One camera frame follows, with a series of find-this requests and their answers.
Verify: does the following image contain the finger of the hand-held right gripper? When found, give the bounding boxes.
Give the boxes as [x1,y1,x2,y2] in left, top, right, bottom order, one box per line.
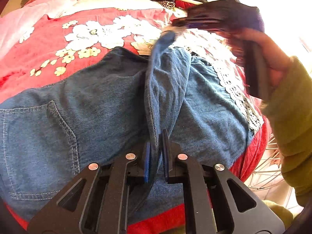
[162,16,223,34]

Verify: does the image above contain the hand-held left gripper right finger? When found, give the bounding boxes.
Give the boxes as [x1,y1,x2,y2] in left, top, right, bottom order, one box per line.
[160,129,285,234]

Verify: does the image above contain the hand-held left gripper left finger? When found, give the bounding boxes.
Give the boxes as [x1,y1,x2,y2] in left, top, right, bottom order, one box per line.
[27,141,152,234]

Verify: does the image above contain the blue denim pants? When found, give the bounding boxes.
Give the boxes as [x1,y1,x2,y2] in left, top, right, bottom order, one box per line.
[0,31,265,225]

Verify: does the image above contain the person's right hand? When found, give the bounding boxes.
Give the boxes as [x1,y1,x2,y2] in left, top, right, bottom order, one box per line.
[229,28,294,89]

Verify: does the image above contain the cream bed sheet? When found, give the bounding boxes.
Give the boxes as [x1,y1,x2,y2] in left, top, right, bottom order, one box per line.
[49,0,176,17]

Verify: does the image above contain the red floral blanket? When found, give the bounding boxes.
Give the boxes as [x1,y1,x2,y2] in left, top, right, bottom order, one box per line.
[0,0,273,234]

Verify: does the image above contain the pink fleece blanket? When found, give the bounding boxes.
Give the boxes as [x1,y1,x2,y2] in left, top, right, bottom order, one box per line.
[0,0,82,59]

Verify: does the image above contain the white wire rack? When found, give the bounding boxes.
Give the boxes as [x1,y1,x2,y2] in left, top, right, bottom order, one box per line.
[244,136,299,211]

